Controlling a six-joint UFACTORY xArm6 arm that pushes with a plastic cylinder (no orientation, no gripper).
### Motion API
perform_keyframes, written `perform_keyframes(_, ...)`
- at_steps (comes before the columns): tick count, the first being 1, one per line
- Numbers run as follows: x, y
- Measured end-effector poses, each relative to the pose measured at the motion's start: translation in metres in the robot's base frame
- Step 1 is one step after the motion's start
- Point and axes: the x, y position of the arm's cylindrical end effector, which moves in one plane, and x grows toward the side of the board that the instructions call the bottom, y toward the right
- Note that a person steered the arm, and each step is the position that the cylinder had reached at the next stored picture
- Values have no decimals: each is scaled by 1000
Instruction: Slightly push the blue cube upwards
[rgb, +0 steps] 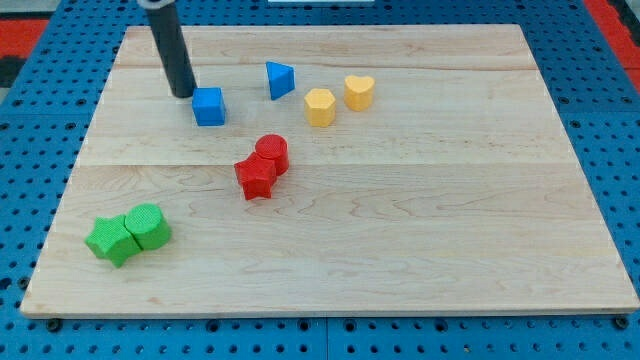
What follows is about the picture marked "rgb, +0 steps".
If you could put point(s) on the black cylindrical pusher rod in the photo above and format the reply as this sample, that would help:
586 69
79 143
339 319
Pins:
167 33

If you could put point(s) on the blue cube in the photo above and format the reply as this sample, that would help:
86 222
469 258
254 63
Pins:
208 106

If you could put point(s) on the blue triangular prism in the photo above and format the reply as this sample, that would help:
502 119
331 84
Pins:
281 79

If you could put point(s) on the red cylinder block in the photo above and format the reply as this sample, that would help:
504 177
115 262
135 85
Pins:
274 147

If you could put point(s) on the yellow hexagon block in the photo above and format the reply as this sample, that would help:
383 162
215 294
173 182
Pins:
320 107

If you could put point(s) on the red star block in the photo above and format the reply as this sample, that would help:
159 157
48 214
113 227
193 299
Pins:
256 175

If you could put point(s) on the green cylinder block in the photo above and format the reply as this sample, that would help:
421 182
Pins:
148 226

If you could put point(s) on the yellow heart block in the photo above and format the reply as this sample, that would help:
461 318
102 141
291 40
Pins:
358 92

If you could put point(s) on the wooden board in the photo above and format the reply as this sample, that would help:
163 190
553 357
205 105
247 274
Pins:
456 193

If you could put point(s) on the green star block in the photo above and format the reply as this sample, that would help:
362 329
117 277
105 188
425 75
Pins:
110 240

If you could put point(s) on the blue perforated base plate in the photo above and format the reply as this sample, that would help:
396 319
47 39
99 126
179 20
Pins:
48 110

